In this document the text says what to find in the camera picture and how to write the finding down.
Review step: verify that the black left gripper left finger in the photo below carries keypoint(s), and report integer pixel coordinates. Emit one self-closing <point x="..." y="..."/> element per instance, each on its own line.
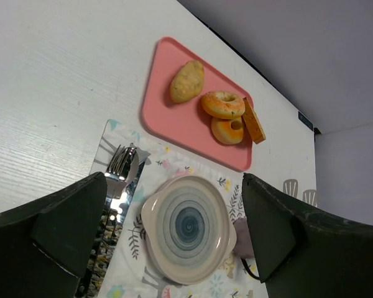
<point x="45" y="244"/>

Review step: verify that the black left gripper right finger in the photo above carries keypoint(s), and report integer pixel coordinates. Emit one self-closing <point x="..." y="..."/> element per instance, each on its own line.
<point x="303" y="251"/>

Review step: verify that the toast slice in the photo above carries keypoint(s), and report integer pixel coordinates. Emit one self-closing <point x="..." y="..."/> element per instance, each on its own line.
<point x="252" y="123"/>

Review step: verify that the oval speckled bread roll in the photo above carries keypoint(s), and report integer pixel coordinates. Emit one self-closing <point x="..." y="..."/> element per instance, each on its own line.
<point x="188" y="82"/>

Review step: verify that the silver knife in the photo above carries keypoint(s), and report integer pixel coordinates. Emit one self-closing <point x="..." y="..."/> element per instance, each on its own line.
<point x="108" y="236"/>

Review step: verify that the floral placemat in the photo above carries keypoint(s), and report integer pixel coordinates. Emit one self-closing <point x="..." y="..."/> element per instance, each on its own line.
<point x="131" y="272"/>

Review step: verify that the swirl patterned ceramic plate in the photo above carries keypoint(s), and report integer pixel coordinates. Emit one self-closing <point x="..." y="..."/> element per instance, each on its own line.
<point x="189" y="233"/>

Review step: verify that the silver fork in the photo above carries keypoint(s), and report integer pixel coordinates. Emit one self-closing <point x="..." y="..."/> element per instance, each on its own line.
<point x="121" y="171"/>

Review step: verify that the blue table label right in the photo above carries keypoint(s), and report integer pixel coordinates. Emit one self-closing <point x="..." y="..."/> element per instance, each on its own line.
<point x="305" y="121"/>

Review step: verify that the plain orange bagel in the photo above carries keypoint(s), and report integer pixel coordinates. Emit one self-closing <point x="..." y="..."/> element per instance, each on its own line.
<point x="228" y="132"/>

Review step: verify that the sugared bagel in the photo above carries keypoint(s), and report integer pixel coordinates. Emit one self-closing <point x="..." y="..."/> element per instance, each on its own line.
<point x="223" y="104"/>

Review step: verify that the pink rectangular tray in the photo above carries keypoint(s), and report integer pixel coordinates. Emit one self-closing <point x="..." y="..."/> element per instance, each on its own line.
<point x="186" y="125"/>

